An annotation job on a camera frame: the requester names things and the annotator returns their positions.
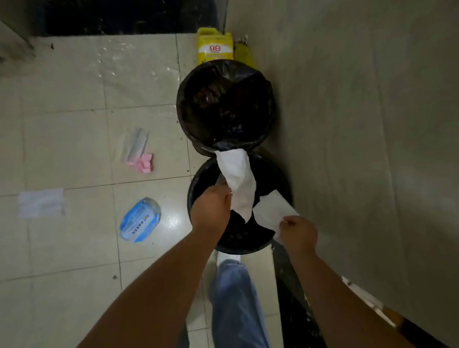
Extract person's right hand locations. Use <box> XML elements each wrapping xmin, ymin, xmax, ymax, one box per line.
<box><xmin>277</xmin><ymin>215</ymin><xmax>319</xmax><ymax>259</ymax></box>

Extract person's left hand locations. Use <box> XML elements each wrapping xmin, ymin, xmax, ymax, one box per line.
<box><xmin>189</xmin><ymin>183</ymin><xmax>234</xmax><ymax>237</ymax></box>

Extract long white paper towel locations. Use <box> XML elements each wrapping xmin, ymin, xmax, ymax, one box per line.
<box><xmin>211</xmin><ymin>147</ymin><xmax>259</xmax><ymax>224</ymax></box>

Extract person's left forearm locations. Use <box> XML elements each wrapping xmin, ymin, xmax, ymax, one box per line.
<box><xmin>74</xmin><ymin>222</ymin><xmax>222</xmax><ymax>348</ymax></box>

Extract person's right forearm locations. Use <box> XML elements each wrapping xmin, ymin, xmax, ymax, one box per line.
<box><xmin>285</xmin><ymin>251</ymin><xmax>439</xmax><ymax>348</ymax></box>

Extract black round trash bin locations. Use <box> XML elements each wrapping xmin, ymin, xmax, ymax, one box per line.
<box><xmin>185</xmin><ymin>149</ymin><xmax>296</xmax><ymax>258</ymax></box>

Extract pink sponge blocks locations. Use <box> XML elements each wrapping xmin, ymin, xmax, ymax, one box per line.
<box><xmin>125</xmin><ymin>151</ymin><xmax>155</xmax><ymax>175</ymax></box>

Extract blue wet wipes packet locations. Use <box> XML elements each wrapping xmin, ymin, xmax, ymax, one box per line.
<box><xmin>119</xmin><ymin>196</ymin><xmax>162</xmax><ymax>244</ymax></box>

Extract black trash bin with liner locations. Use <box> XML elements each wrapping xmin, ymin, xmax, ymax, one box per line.
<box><xmin>174</xmin><ymin>57</ymin><xmax>279</xmax><ymax>160</ymax></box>

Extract clear plastic wrapper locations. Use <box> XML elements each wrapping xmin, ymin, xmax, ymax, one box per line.
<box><xmin>121</xmin><ymin>126</ymin><xmax>150</xmax><ymax>164</ymax></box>

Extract person's blue jeans leg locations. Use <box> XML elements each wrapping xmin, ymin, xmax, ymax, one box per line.
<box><xmin>206</xmin><ymin>258</ymin><xmax>280</xmax><ymax>348</ymax></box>

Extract yellow detergent jug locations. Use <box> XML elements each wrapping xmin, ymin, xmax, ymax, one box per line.
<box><xmin>195</xmin><ymin>26</ymin><xmax>236</xmax><ymax>66</ymax></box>

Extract white tissue sheet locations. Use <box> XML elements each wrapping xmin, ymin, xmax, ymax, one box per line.
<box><xmin>17</xmin><ymin>186</ymin><xmax>66</xmax><ymax>221</ymax></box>

